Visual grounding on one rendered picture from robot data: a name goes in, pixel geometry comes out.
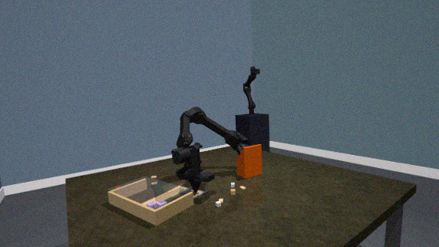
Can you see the tan strip with purple zigzag pattern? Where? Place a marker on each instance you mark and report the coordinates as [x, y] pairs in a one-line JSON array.
[[197, 193]]

